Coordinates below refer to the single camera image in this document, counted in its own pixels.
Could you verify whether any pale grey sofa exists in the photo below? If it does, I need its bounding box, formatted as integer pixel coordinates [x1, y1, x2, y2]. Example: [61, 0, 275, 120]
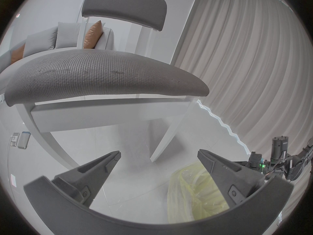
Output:
[0, 21, 115, 95]

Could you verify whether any grey cushion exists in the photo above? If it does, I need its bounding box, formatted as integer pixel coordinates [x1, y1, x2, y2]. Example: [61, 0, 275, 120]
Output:
[55, 22, 82, 50]
[23, 26, 58, 58]

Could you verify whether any white curtain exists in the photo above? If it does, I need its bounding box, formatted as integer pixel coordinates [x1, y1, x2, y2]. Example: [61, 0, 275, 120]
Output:
[171, 0, 313, 220]

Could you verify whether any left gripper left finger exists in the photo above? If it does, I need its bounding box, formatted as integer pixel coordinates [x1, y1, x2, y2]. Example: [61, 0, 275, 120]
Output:
[52, 150, 122, 208]

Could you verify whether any orange cushion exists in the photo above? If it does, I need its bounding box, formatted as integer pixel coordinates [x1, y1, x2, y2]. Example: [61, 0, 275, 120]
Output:
[83, 20, 104, 49]
[10, 44, 26, 65]

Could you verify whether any white chair with grey seat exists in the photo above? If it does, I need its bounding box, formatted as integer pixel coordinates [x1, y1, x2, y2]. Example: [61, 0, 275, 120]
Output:
[4, 0, 210, 170]

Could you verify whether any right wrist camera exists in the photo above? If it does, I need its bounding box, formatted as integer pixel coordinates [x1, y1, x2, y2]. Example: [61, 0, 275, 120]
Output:
[272, 136, 290, 160]

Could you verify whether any yellow plastic bag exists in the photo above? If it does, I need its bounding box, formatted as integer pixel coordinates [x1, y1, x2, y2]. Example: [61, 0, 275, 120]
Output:
[167, 162, 230, 224]

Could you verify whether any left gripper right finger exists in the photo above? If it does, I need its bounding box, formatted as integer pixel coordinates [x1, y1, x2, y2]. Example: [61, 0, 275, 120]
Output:
[197, 149, 266, 209]

